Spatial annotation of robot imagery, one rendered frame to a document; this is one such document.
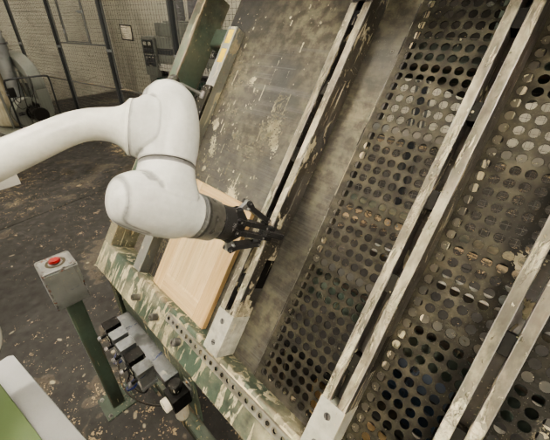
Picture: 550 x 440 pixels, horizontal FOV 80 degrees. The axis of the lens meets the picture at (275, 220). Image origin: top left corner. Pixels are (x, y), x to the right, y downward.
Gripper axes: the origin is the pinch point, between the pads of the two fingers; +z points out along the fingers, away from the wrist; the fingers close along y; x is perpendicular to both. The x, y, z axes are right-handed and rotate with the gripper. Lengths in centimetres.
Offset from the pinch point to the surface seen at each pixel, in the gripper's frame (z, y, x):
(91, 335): 8, -79, 74
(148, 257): 6, -32, 53
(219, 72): 4, 41, 53
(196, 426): 44, -99, 28
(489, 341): 1.8, 1.8, -49.6
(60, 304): -10, -61, 71
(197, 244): 6.7, -16.7, 31.6
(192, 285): 6.7, -28.9, 26.6
